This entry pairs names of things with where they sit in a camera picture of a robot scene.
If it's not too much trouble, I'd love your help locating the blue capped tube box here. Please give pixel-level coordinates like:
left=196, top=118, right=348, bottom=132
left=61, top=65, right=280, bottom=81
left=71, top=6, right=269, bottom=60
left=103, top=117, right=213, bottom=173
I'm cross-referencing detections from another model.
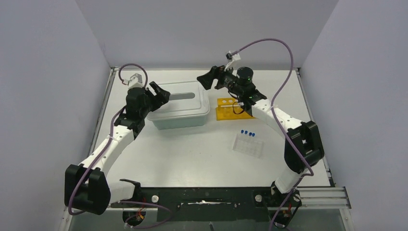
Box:
left=232, top=129, right=265, bottom=158

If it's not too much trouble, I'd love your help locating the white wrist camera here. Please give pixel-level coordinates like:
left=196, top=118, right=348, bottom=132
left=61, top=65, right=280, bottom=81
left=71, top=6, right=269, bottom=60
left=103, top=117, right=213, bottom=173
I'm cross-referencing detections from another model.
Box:
left=225, top=51, right=241, bottom=71
left=123, top=73, right=144, bottom=89

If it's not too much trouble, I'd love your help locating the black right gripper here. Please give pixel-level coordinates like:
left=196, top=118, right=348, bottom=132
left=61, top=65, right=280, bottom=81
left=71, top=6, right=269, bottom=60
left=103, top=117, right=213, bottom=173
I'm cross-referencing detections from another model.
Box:
left=198, top=62, right=244, bottom=97

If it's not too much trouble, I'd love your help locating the teal plastic bin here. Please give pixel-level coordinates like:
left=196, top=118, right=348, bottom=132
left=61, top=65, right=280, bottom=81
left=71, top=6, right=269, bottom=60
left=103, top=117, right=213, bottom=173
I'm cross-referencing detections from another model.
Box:
left=147, top=106, right=210, bottom=130

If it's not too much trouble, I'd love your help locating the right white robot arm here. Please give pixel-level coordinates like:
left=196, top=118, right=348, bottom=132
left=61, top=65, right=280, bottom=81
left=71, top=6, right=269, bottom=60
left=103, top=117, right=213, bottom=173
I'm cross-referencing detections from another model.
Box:
left=197, top=66, right=324, bottom=205

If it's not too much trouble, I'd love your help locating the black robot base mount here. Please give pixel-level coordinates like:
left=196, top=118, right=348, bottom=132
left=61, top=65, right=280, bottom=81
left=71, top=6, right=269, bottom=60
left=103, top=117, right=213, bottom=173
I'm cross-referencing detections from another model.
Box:
left=113, top=185, right=302, bottom=228

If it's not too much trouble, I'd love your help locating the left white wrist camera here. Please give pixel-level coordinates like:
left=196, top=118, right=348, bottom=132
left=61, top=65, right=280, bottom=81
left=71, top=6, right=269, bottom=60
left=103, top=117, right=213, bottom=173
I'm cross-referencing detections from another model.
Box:
left=123, top=73, right=144, bottom=89

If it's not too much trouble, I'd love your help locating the yellow test tube rack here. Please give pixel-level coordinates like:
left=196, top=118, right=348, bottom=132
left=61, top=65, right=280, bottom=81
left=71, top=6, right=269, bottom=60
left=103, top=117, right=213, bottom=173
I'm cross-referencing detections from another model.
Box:
left=216, top=98, right=254, bottom=121

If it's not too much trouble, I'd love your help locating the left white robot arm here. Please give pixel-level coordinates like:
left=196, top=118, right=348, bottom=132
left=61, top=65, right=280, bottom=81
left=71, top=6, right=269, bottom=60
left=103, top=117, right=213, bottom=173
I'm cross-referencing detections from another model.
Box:
left=64, top=81, right=171, bottom=216

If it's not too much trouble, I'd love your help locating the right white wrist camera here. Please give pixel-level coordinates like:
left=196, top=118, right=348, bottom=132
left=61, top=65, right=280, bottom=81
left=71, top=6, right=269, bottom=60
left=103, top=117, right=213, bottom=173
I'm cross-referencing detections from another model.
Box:
left=225, top=51, right=241, bottom=71

